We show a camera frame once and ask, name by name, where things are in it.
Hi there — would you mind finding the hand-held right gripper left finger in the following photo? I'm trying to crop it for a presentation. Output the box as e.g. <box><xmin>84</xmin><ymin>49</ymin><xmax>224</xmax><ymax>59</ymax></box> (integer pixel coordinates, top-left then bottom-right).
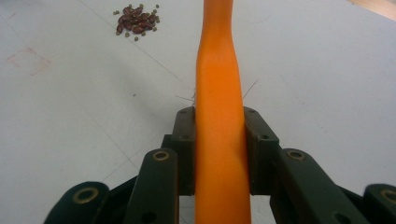
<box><xmin>162</xmin><ymin>106</ymin><xmax>197</xmax><ymax>196</ymax></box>

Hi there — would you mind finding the white board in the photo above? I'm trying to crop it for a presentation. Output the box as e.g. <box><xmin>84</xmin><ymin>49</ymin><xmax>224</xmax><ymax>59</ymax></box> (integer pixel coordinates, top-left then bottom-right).
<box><xmin>0</xmin><ymin>0</ymin><xmax>396</xmax><ymax>224</ymax></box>

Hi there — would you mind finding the pile of red and green beans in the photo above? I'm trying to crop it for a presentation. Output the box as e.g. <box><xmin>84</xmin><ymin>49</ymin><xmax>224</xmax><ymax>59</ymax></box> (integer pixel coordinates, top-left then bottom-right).
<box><xmin>112</xmin><ymin>3</ymin><xmax>161</xmax><ymax>42</ymax></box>

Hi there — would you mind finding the wooden table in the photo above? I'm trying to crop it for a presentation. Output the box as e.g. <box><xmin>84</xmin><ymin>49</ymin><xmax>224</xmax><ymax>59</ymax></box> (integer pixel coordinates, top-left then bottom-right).
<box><xmin>346</xmin><ymin>0</ymin><xmax>396</xmax><ymax>22</ymax></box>

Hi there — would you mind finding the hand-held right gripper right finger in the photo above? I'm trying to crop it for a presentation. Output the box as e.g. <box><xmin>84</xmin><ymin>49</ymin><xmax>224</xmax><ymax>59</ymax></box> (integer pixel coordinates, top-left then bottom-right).
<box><xmin>243</xmin><ymin>106</ymin><xmax>280</xmax><ymax>196</ymax></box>

